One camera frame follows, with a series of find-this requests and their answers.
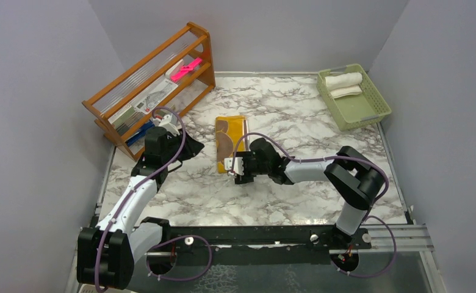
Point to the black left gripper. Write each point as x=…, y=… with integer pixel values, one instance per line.
x=191, y=148

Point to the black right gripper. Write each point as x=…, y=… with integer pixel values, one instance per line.
x=246, y=177

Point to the yellow towel white trim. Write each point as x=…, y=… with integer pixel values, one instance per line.
x=228, y=130

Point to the white terry towel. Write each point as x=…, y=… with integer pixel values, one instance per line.
x=344, y=84

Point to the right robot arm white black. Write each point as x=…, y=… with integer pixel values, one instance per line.
x=358, y=181

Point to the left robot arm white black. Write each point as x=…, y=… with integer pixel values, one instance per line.
x=107, y=253

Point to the blue pen pack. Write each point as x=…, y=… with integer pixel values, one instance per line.
x=140, y=133

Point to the ruler set clear package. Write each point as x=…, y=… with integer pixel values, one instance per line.
x=154, y=94

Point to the wooden shelf rack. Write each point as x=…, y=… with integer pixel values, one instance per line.
x=180, y=49

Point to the green stapler box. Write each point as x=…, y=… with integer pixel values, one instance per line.
x=125, y=118

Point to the pink plastic tool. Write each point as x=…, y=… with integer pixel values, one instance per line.
x=184, y=70

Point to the light green plastic basket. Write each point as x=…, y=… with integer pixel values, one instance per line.
x=355, y=111

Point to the white bin corner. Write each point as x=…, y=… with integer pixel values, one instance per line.
x=87, y=288

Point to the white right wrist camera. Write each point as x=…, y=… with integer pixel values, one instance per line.
x=234, y=165

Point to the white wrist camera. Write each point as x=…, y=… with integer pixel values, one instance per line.
x=234, y=165
x=168, y=122

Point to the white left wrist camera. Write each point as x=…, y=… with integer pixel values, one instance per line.
x=168, y=122

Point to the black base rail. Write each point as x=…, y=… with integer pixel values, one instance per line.
x=251, y=245

